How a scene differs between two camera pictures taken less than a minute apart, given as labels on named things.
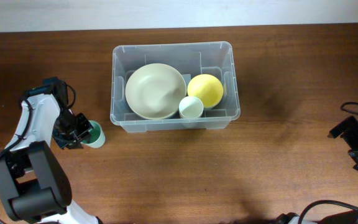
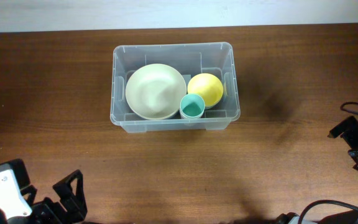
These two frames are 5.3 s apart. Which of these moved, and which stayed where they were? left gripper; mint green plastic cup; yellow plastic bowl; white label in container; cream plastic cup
Moved: left gripper; mint green plastic cup
Stayed: cream plastic cup; yellow plastic bowl; white label in container
